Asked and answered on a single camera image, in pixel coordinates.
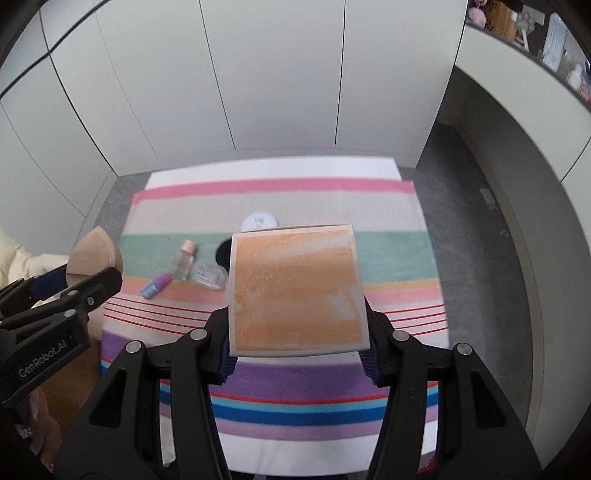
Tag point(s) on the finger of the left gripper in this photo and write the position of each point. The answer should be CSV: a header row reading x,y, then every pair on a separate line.
x,y
82,298
19,292

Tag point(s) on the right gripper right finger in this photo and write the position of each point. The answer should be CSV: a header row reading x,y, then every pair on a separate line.
x,y
376,361

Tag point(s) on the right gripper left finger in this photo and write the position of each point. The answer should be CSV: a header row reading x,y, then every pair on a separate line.
x,y
219,365

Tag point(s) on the small purple blue tube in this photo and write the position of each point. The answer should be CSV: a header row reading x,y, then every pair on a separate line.
x,y
155,286

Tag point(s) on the clear oval contact lens case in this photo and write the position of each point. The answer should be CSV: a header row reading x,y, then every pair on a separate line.
x,y
209,275

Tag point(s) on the white square box orange top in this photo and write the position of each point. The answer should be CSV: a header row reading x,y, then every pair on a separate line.
x,y
295,292

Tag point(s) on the cream padded chair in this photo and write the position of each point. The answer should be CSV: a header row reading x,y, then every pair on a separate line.
x,y
17,263

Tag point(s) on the striped colourful towel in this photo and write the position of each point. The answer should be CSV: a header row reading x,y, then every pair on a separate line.
x,y
297,416

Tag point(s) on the small glass perfume bottle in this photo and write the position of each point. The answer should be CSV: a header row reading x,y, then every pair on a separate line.
x,y
183,260

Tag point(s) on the white round compact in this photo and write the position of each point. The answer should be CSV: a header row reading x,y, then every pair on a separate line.
x,y
258,221

